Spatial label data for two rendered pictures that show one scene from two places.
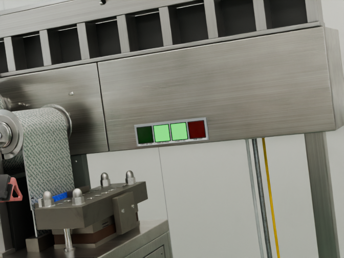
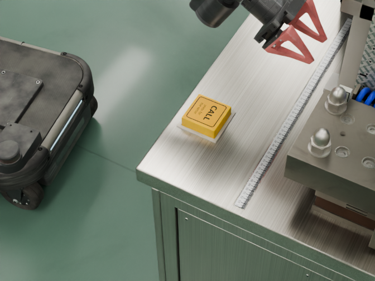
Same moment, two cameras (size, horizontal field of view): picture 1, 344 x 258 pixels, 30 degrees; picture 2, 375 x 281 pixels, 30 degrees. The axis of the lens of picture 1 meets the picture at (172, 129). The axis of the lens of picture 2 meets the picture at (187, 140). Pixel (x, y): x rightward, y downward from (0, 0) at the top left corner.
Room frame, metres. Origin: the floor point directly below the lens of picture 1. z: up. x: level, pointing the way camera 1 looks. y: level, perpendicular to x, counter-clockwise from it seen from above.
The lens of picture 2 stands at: (1.65, -0.41, 1.91)
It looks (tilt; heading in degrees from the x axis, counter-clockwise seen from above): 51 degrees down; 95
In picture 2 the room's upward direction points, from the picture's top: 1 degrees counter-clockwise
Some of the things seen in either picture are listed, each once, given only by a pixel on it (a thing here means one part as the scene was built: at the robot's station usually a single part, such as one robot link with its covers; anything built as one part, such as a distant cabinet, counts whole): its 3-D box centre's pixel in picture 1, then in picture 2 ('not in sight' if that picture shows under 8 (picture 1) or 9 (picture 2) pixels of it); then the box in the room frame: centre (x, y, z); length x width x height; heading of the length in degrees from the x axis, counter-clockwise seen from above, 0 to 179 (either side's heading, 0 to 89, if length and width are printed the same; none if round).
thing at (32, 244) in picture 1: (59, 233); not in sight; (1.98, 0.39, 0.92); 0.28 x 0.04 x 0.04; 156
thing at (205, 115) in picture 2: not in sight; (206, 115); (1.61, 0.44, 0.91); 0.07 x 0.07 x 0.02; 66
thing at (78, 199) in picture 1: (77, 196); (321, 139); (1.80, 0.29, 1.05); 0.04 x 0.04 x 0.04
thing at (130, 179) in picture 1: (130, 177); not in sight; (2.09, 0.16, 1.05); 0.04 x 0.04 x 0.04
